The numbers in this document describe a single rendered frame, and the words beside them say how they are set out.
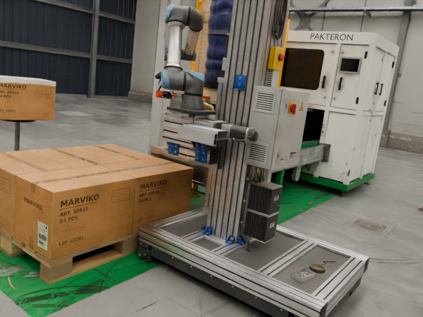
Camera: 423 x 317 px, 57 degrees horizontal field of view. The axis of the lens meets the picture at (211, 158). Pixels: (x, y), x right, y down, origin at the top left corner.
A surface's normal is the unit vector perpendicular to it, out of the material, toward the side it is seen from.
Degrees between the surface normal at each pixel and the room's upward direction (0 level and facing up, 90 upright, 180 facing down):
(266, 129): 90
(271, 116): 90
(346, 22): 90
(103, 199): 90
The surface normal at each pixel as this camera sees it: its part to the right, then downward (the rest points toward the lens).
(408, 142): -0.60, 0.09
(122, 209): 0.80, 0.21
